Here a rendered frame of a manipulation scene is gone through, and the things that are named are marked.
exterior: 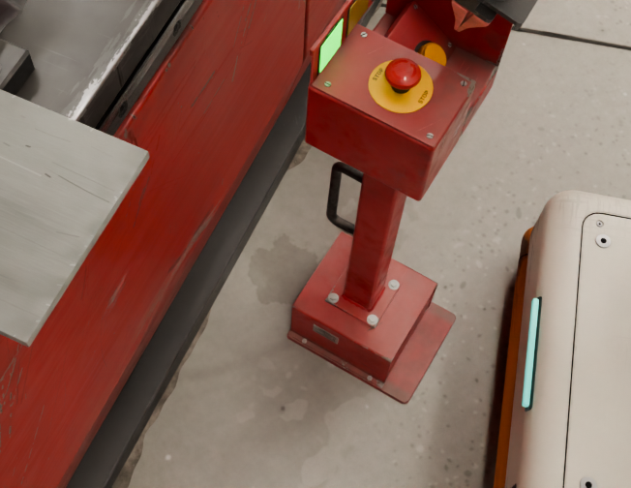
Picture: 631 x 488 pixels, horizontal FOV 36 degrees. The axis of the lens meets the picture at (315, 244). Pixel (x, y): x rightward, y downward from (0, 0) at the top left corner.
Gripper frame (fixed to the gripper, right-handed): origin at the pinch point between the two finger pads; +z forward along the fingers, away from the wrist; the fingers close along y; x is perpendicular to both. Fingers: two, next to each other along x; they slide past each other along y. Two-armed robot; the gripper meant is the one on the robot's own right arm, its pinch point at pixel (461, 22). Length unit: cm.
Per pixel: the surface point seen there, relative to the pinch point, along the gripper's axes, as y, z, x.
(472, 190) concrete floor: -22, 78, -29
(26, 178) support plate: 22, -16, 48
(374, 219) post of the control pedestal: -6.0, 36.6, 8.4
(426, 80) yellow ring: -0.3, 2.0, 7.7
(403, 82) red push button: 1.8, -0.3, 11.2
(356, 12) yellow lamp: 10.4, 1.6, 5.6
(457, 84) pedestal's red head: -3.4, 1.4, 6.3
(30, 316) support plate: 15, -18, 57
